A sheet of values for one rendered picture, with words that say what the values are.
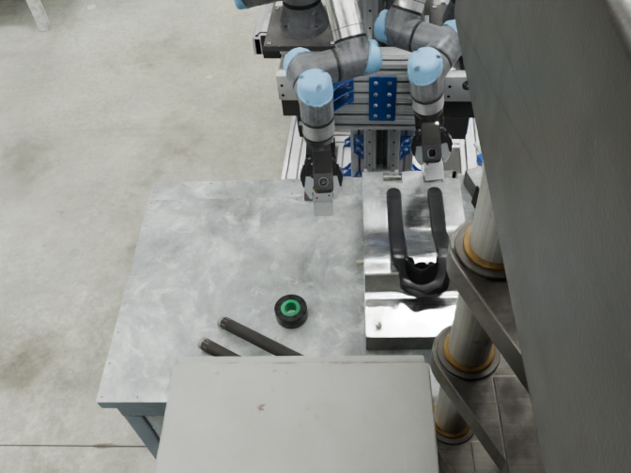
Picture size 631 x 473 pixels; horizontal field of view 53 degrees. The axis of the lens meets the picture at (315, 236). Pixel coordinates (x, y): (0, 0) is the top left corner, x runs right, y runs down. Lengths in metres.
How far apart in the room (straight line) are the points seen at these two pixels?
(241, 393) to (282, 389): 0.05
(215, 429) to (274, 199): 1.17
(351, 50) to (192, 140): 1.91
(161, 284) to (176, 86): 2.10
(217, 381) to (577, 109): 0.56
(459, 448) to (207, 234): 0.93
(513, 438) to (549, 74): 0.67
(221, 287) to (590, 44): 1.45
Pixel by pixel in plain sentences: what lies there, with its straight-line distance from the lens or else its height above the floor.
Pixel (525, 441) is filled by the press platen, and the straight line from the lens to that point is 0.92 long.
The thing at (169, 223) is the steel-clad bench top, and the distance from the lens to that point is 1.83.
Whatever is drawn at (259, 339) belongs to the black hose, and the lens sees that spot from 1.48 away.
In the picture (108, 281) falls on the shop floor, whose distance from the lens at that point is 2.81.
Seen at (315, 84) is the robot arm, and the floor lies 1.30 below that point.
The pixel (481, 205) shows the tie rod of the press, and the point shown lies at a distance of 0.69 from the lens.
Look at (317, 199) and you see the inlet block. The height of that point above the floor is 0.96.
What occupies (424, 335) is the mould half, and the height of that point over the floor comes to 0.86.
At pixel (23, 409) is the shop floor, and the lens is 2.63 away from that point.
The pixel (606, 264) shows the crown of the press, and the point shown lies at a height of 1.94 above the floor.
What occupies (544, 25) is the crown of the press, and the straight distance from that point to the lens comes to 0.33.
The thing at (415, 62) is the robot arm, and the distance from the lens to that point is 1.44.
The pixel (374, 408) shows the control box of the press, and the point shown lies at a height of 1.47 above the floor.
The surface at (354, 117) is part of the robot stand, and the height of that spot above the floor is 0.73.
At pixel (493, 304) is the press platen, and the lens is 0.72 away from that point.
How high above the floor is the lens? 2.13
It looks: 51 degrees down
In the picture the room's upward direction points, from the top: 6 degrees counter-clockwise
